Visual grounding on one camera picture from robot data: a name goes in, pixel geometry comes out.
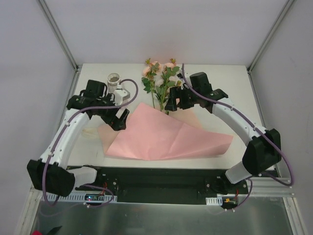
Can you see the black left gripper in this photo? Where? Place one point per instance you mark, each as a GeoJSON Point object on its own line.
{"type": "Point", "coordinates": [113, 117]}

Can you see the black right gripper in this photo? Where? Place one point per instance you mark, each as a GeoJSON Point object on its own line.
{"type": "Point", "coordinates": [179, 98]}

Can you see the pink wrapping paper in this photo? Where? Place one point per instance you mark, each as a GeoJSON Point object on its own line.
{"type": "Point", "coordinates": [152, 136]}

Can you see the cream printed ribbon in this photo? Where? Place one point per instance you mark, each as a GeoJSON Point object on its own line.
{"type": "Point", "coordinates": [90, 133]}

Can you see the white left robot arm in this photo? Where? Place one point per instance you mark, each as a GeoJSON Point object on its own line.
{"type": "Point", "coordinates": [50, 173]}

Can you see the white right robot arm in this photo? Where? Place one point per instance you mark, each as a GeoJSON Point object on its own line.
{"type": "Point", "coordinates": [262, 145]}

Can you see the white ribbed ceramic vase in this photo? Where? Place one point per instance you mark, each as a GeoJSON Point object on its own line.
{"type": "Point", "coordinates": [113, 80]}

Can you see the peach artificial flower bunch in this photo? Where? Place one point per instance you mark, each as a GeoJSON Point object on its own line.
{"type": "Point", "coordinates": [159, 78]}

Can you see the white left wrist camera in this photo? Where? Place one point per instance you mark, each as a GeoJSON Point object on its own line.
{"type": "Point", "coordinates": [121, 95]}

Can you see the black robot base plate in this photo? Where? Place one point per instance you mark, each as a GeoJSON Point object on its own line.
{"type": "Point", "coordinates": [165, 185]}

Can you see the left white cable duct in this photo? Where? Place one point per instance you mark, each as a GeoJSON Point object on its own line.
{"type": "Point", "coordinates": [88, 198]}

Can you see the white cable duct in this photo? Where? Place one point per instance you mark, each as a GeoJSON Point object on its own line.
{"type": "Point", "coordinates": [214, 201]}
{"type": "Point", "coordinates": [88, 198]}

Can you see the right aluminium frame post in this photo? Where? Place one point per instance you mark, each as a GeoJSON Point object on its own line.
{"type": "Point", "coordinates": [265, 43]}

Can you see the aluminium frame post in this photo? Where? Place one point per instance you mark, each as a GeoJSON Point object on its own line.
{"type": "Point", "coordinates": [57, 33]}
{"type": "Point", "coordinates": [265, 43]}

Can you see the left aluminium frame post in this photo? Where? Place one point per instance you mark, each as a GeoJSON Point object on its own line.
{"type": "Point", "coordinates": [57, 33]}

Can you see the right white cable duct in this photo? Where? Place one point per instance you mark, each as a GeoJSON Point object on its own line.
{"type": "Point", "coordinates": [214, 201]}

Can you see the aluminium front rail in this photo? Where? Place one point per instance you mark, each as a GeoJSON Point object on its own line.
{"type": "Point", "coordinates": [267, 187]}

